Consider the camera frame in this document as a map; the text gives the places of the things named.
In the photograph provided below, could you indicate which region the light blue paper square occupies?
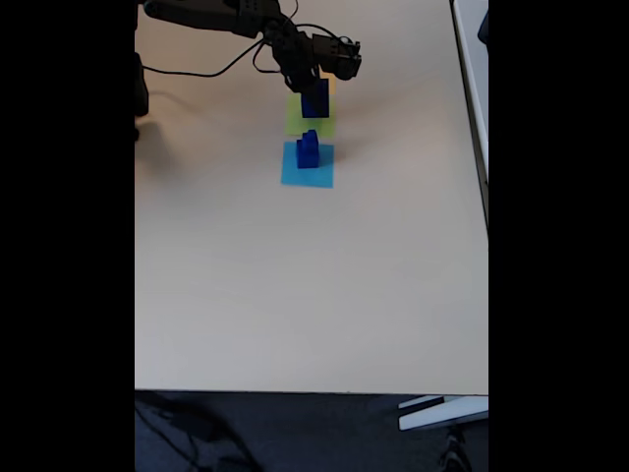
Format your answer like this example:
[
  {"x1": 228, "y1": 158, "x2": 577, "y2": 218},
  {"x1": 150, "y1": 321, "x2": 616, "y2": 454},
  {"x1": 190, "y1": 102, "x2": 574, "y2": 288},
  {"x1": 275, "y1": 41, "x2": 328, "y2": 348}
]
[{"x1": 279, "y1": 141, "x2": 335, "y2": 190}]

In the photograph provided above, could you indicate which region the large blue cube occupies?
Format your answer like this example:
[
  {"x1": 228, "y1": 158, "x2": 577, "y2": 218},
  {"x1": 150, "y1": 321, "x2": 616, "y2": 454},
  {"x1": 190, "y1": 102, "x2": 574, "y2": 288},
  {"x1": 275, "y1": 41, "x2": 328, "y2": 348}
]
[{"x1": 300, "y1": 78, "x2": 331, "y2": 120}]

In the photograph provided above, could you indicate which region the white neighbouring table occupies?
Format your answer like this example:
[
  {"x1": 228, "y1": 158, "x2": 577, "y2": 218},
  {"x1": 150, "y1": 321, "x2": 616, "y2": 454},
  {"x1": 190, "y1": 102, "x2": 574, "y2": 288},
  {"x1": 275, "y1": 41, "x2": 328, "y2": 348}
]
[{"x1": 449, "y1": 0, "x2": 489, "y2": 232}]

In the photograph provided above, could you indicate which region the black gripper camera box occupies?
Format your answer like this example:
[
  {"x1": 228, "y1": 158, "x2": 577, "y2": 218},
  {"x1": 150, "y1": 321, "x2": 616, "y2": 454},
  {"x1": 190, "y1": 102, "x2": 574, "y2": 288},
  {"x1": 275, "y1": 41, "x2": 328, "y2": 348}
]
[{"x1": 309, "y1": 32, "x2": 363, "y2": 82}]

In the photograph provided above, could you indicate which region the black floor cable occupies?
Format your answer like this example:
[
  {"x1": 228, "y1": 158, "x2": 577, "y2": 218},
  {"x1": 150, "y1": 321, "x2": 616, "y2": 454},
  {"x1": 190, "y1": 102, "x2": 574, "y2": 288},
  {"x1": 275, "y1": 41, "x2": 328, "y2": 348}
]
[{"x1": 135, "y1": 392, "x2": 257, "y2": 472}]

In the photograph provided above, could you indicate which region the green paper square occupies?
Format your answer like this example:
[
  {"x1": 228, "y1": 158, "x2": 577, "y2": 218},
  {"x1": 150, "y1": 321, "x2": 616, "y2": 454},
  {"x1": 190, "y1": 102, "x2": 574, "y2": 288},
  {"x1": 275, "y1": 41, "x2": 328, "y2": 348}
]
[{"x1": 284, "y1": 93, "x2": 338, "y2": 139}]

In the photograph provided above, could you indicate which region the white table foot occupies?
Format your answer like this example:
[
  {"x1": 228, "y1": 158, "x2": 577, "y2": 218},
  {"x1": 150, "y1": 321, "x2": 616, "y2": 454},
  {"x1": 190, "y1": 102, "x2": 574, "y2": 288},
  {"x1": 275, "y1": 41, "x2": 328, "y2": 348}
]
[{"x1": 397, "y1": 395, "x2": 489, "y2": 433}]

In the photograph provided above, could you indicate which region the medium blue cube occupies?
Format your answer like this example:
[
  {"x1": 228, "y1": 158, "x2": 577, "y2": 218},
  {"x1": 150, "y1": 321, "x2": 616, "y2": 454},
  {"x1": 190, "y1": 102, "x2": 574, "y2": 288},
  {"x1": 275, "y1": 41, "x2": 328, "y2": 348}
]
[{"x1": 296, "y1": 140, "x2": 320, "y2": 170}]

